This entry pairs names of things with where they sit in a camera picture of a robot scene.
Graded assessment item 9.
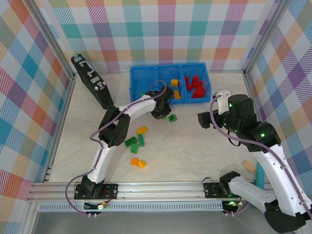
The blue three-compartment bin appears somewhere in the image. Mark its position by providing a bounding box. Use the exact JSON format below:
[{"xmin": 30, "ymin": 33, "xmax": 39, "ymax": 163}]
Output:
[{"xmin": 129, "ymin": 62, "xmax": 212, "ymax": 106}]

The small wooden block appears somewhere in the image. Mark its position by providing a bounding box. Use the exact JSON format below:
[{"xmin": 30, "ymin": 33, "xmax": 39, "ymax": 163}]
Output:
[{"xmin": 241, "ymin": 160, "xmax": 256, "ymax": 174}]

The teal cylindrical tool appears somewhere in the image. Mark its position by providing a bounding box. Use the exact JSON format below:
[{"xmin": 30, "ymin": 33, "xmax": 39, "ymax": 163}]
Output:
[{"xmin": 255, "ymin": 162, "xmax": 265, "ymax": 190}]

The black briefcase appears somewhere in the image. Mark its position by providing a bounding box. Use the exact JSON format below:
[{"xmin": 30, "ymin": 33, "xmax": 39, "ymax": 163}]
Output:
[{"xmin": 71, "ymin": 54, "xmax": 115, "ymax": 110}]

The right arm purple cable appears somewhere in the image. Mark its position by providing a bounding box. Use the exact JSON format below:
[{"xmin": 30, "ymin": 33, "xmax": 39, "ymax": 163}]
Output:
[{"xmin": 211, "ymin": 96, "xmax": 308, "ymax": 217}]

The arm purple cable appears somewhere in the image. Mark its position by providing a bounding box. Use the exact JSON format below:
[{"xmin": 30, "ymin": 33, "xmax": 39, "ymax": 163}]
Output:
[
  {"xmin": 65, "ymin": 79, "xmax": 169, "ymax": 216},
  {"xmin": 211, "ymin": 96, "xmax": 308, "ymax": 217}
]

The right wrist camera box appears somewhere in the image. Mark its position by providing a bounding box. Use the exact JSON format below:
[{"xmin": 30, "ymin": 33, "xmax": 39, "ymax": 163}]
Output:
[{"xmin": 213, "ymin": 90, "xmax": 231, "ymax": 116}]

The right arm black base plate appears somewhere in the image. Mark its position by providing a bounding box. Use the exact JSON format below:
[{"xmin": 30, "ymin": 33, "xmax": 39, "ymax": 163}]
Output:
[{"xmin": 203, "ymin": 181, "xmax": 249, "ymax": 199}]

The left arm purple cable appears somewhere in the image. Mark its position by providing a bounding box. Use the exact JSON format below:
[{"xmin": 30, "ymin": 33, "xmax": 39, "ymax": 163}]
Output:
[{"xmin": 65, "ymin": 79, "xmax": 169, "ymax": 216}]

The aluminium mounting rail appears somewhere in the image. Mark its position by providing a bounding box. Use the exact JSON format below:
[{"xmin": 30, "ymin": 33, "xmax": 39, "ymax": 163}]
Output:
[{"xmin": 26, "ymin": 179, "xmax": 295, "ymax": 203}]

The aluminium frame post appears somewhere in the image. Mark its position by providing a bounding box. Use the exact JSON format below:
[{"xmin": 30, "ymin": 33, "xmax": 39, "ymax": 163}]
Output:
[
  {"xmin": 24, "ymin": 0, "xmax": 76, "ymax": 80},
  {"xmin": 243, "ymin": 0, "xmax": 292, "ymax": 74}
]

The green lit wire connector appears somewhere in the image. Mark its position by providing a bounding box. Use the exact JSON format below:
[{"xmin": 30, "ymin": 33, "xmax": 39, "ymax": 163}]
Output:
[{"xmin": 225, "ymin": 199, "xmax": 244, "ymax": 208}]

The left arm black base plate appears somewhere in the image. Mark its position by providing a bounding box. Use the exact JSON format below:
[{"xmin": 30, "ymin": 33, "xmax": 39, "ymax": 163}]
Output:
[{"xmin": 74, "ymin": 183, "xmax": 119, "ymax": 201}]

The grey slotted cable duct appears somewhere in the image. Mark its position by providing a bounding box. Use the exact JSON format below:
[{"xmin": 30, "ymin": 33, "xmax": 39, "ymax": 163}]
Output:
[{"xmin": 39, "ymin": 203, "xmax": 224, "ymax": 212}]

